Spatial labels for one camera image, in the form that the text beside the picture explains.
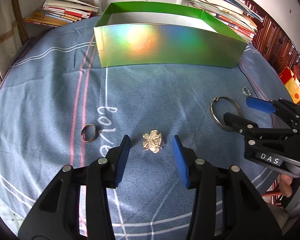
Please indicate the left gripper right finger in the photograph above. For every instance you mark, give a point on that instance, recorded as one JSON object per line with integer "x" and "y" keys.
{"x": 226, "y": 204}

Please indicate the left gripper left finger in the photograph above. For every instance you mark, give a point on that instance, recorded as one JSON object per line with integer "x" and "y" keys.
{"x": 55, "y": 214}

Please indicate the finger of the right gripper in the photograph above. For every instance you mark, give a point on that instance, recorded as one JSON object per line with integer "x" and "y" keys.
{"x": 285, "y": 110}
{"x": 251, "y": 131}

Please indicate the silver metal bangle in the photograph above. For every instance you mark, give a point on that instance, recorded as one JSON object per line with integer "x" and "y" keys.
{"x": 217, "y": 111}

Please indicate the gold rhinestone brooch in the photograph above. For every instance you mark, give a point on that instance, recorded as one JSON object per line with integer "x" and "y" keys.
{"x": 153, "y": 141}

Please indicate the person's right hand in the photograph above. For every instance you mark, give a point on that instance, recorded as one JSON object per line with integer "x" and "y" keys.
{"x": 285, "y": 185}

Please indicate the red yellow gift box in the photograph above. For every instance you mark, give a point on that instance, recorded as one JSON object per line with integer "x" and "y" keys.
{"x": 291, "y": 83}

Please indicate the red carved wooden headboard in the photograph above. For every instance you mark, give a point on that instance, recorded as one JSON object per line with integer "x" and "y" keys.
{"x": 273, "y": 43}

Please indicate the blue striped bed sheet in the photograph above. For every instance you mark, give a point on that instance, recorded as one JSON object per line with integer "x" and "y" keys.
{"x": 58, "y": 106}

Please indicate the right stack of books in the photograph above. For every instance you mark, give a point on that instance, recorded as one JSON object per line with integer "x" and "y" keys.
{"x": 233, "y": 13}

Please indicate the stack of books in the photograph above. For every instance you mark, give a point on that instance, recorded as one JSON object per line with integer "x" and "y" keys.
{"x": 233, "y": 13}
{"x": 57, "y": 13}

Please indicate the green holographic cardboard box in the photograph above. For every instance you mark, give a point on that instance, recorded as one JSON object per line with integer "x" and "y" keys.
{"x": 140, "y": 32}

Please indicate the beige curtain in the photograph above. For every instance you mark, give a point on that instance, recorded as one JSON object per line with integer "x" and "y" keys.
{"x": 12, "y": 33}

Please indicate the left stack of books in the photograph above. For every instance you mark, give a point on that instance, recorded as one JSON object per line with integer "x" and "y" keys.
{"x": 57, "y": 13}

